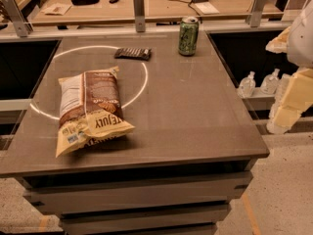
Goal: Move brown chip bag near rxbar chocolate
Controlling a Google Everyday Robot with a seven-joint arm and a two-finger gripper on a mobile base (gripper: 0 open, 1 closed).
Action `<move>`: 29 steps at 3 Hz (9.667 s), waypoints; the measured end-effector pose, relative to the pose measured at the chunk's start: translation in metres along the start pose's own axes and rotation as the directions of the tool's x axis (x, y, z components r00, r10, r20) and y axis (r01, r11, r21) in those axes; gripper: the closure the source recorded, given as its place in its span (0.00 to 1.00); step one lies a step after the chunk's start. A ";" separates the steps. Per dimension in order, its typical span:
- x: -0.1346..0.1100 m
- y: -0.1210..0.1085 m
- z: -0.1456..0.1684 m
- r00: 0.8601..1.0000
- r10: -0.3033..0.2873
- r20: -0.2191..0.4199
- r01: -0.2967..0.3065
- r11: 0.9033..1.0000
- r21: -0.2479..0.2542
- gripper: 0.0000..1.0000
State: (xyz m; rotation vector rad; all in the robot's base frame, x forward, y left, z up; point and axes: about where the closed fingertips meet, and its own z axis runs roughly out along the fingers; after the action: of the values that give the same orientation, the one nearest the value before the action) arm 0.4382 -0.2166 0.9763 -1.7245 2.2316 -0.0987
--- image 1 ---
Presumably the white paper on desk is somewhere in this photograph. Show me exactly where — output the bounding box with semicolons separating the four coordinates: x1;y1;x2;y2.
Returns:
196;2;219;15

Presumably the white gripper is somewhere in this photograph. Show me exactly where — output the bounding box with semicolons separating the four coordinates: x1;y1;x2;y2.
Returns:
265;0;313;134

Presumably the left metal bracket post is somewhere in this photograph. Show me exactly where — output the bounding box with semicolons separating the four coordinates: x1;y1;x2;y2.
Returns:
0;0;32;37

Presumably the grey drawer cabinet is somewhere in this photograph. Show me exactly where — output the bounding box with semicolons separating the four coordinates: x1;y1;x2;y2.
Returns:
24;161;252;235

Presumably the tan paper packet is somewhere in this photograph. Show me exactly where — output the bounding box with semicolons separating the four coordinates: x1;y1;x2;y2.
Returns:
44;3;71;16

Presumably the black object on desk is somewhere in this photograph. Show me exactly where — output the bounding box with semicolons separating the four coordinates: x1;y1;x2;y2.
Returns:
71;0;100;6

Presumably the green soda can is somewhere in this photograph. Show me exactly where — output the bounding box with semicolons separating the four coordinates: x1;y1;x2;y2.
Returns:
178;17;199;56

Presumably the middle metal bracket post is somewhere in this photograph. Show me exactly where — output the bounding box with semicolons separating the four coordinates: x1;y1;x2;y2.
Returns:
133;0;146;32

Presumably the clear plastic bottle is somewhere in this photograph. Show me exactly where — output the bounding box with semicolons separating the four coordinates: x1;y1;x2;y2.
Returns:
237;71;255;98
260;69;280;94

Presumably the right metal bracket post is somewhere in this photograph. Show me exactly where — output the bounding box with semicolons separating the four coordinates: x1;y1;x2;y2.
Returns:
246;0;267;27

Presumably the metal bracket post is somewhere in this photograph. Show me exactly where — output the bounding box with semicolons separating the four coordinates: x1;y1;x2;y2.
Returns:
0;0;32;37
246;0;267;27
133;0;146;32

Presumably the dark rxbar chocolate bar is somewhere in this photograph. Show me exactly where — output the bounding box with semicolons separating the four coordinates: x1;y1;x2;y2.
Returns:
114;48;152;61

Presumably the brown chip bag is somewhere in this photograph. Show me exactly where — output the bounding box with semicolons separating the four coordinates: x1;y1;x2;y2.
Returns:
56;67;134;157

